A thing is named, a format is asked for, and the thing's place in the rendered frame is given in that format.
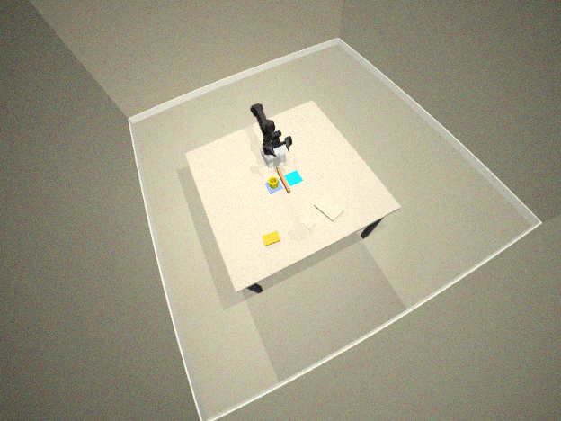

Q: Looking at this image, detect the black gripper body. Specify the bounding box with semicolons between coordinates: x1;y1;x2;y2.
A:
262;136;293;155

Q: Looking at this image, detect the yellow rectangular block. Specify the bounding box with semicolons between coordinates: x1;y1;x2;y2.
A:
263;231;281;246

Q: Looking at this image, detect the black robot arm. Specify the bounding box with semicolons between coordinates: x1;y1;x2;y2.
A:
250;103;282;146

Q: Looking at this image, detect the yellow cup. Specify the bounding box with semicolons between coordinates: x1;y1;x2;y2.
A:
268;176;278;189

